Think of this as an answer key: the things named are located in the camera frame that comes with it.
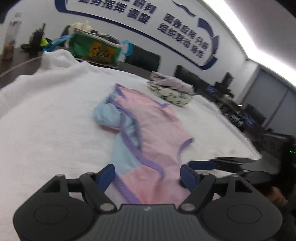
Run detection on white towel table cover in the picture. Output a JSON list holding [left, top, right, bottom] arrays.
[[0, 49, 263, 241]]

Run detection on white clothes in bag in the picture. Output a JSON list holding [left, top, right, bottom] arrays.
[[68, 21, 92, 34]]

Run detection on neon yellow object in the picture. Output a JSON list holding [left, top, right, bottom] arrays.
[[40, 38, 49, 47]]

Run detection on pink and blue garment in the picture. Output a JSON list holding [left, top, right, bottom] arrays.
[[94, 84, 194, 205]]

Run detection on person's right hand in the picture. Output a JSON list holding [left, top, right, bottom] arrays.
[[266, 187, 287, 207]]

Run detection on black walkie-talkie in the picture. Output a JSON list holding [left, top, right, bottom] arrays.
[[21, 23, 46, 54]]

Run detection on clear plastic bottle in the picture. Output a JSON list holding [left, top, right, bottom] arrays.
[[1, 13, 22, 60]]

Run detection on desk monitors in background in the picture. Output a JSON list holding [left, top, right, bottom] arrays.
[[203, 72, 266, 133]]

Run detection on black office chair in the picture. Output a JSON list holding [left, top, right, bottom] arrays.
[[125, 45, 161, 72], [174, 65, 201, 92]]

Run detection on folded lilac floral garment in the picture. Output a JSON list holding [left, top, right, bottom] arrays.
[[150, 72, 195, 95]]

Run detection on green storage bag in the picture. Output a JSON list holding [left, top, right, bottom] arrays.
[[43, 28, 133, 68]]

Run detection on folded cream flower garment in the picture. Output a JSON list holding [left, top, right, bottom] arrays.
[[147, 81, 193, 107]]

